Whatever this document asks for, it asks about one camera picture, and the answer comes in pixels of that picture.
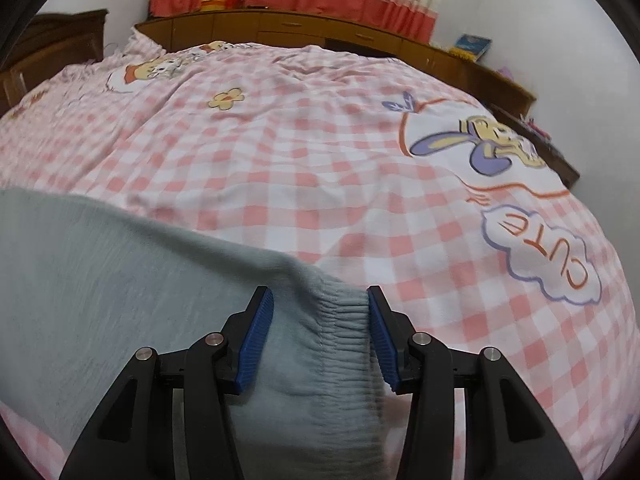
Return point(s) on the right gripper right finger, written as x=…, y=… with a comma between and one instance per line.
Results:
x=508, y=435

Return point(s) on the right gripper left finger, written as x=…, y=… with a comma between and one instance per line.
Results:
x=130, y=434

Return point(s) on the grey sweatpants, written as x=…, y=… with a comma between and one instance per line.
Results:
x=84, y=285

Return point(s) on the dark bedside table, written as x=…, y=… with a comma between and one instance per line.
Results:
x=544, y=147

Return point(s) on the wooden window-side cabinet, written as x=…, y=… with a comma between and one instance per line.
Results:
x=296, y=30

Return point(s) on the blue book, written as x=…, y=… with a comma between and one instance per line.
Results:
x=470, y=47

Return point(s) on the dark wooden wardrobe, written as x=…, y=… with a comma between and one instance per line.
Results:
x=50, y=42

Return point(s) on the yellow red box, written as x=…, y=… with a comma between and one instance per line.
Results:
x=212, y=5

